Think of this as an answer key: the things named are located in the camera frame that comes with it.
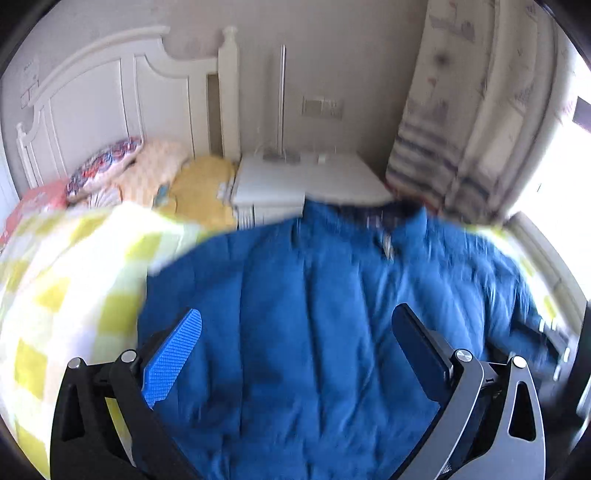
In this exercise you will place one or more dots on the white nightstand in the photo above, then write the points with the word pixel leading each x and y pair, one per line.
pixel 314 180

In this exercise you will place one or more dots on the peach checkered pillow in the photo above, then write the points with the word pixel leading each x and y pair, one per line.
pixel 152 166

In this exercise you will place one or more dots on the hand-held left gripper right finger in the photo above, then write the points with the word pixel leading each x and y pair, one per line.
pixel 418 341

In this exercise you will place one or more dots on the red printed bed sheet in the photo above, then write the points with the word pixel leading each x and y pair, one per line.
pixel 37 198

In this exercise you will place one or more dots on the wall switch plate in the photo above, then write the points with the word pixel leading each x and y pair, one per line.
pixel 322 107

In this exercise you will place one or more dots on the red blue patterned pillow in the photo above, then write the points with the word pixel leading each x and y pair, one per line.
pixel 104 164

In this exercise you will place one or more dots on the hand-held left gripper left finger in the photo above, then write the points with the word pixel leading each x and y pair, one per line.
pixel 178 344

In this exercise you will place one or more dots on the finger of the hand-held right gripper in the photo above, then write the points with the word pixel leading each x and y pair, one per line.
pixel 556 337

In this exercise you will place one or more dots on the white floor lamp pole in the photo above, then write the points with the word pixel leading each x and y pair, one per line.
pixel 281 92

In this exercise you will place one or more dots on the white wooden headboard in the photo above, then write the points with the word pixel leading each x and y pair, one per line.
pixel 92 101

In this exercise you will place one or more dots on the blue puffer jacket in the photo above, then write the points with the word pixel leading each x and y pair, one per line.
pixel 300 323

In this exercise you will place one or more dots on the yellow checkered blanket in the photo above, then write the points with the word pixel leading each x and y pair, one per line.
pixel 69 286

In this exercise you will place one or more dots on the yellow fleece blanket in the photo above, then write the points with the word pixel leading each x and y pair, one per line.
pixel 203 184

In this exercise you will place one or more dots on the beige printed striped curtain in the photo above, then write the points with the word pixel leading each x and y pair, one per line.
pixel 461 115

